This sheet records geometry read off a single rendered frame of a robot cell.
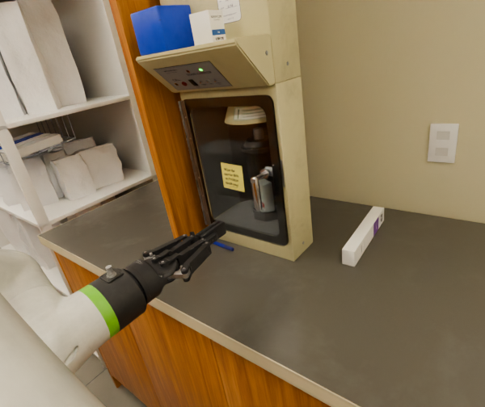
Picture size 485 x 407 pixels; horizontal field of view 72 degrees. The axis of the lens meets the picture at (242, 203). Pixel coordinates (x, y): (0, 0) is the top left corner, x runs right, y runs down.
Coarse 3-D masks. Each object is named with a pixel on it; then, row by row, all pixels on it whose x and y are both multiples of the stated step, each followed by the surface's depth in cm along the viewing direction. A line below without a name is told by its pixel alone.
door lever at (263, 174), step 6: (258, 174) 83; (264, 174) 83; (252, 180) 81; (258, 180) 81; (252, 186) 82; (258, 186) 82; (258, 192) 82; (258, 198) 83; (258, 204) 83; (258, 210) 84
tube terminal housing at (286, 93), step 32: (160, 0) 83; (192, 0) 78; (256, 0) 68; (288, 0) 72; (256, 32) 71; (288, 32) 74; (288, 64) 75; (192, 96) 90; (224, 96) 84; (288, 96) 78; (288, 128) 80; (288, 160) 82; (288, 192) 84; (288, 224) 88; (288, 256) 93
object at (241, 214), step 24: (240, 96) 79; (264, 96) 75; (192, 120) 93; (216, 120) 87; (240, 120) 82; (264, 120) 78; (216, 144) 91; (240, 144) 85; (264, 144) 80; (216, 168) 95; (264, 168) 84; (216, 192) 99; (240, 192) 93; (264, 192) 87; (216, 216) 104; (240, 216) 97; (264, 216) 91; (264, 240) 95; (288, 240) 90
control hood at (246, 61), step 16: (192, 48) 69; (208, 48) 66; (224, 48) 64; (240, 48) 63; (256, 48) 66; (144, 64) 81; (160, 64) 78; (176, 64) 76; (224, 64) 69; (240, 64) 67; (256, 64) 67; (272, 64) 71; (160, 80) 86; (240, 80) 73; (256, 80) 71; (272, 80) 72
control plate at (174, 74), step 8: (192, 64) 73; (200, 64) 72; (208, 64) 71; (160, 72) 82; (168, 72) 81; (176, 72) 79; (184, 72) 78; (192, 72) 77; (200, 72) 75; (208, 72) 74; (216, 72) 73; (168, 80) 85; (176, 80) 83; (184, 80) 82; (200, 80) 79; (224, 80) 75; (176, 88) 87; (184, 88) 86; (192, 88) 84; (200, 88) 83
